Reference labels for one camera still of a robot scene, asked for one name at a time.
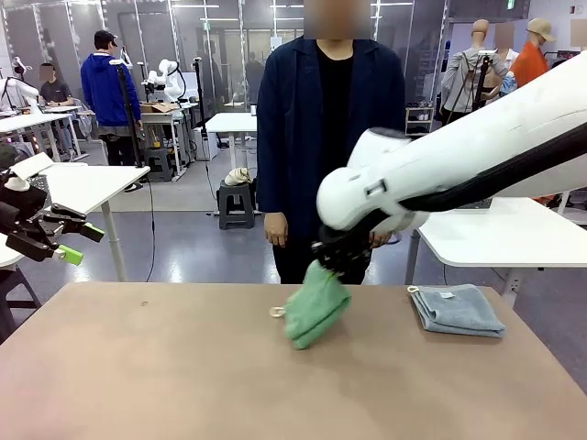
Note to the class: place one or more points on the grey-blue towel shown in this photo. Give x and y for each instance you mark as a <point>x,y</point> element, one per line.
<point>458,311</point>

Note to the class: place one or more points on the person in navy jacket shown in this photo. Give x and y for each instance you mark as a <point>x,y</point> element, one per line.
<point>293,137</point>

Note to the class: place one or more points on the open cardboard box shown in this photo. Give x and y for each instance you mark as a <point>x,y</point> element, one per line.
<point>153,107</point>

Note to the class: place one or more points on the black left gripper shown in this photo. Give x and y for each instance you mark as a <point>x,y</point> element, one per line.
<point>23,215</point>

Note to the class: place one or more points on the grey metal workbench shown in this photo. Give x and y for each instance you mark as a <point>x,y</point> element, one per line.
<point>156,118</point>

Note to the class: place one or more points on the grey plastic step stool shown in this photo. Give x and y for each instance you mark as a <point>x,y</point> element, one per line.
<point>236,201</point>
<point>158,160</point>

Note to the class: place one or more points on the black pole stand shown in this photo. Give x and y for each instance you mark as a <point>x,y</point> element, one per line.
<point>199,91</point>

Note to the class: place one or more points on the black tripod stand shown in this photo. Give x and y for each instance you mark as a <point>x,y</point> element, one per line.
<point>130,119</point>
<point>479,87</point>

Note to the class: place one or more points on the person's right hand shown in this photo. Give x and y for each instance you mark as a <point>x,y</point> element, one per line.
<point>276,229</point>

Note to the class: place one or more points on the beige cloth bundle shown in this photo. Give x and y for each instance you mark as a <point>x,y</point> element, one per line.
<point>238,176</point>

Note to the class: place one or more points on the white computer tower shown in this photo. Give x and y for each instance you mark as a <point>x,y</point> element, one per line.
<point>210,144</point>

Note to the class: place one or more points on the mannequin orange top tan cap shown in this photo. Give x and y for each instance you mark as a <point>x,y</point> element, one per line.
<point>532,64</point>

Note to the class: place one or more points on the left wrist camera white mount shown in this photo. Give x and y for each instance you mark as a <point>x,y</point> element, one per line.
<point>32,166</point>

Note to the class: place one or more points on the person's left hand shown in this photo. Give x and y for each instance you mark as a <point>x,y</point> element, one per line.
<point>379,238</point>

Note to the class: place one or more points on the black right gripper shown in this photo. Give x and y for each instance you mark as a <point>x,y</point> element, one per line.
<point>341,256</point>

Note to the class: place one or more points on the green towel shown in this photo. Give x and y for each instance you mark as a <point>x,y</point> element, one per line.
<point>316,311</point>

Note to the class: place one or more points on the white shoe shelf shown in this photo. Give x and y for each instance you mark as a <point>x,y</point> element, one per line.
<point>419,117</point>

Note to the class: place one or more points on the long white background desk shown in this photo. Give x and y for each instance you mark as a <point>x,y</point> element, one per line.
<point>27,120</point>

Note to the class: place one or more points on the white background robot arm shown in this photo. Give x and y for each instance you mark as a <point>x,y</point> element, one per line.
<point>20,87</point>
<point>167,82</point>

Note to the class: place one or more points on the white rounded side table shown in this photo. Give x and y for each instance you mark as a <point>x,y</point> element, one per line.
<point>91,183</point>
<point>495,238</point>

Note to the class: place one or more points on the person in blue hoodie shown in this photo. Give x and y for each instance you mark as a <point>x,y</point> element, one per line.
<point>107,87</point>

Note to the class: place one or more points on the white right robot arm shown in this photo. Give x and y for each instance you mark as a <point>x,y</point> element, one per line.
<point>458,156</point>

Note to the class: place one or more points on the dark grey stool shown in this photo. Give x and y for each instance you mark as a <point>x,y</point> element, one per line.
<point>18,293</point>

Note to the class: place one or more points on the mannequin in grey shirt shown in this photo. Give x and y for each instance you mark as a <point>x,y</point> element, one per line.
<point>463,73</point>

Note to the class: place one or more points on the person in grey shirt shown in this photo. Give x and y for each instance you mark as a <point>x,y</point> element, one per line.
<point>55,91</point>

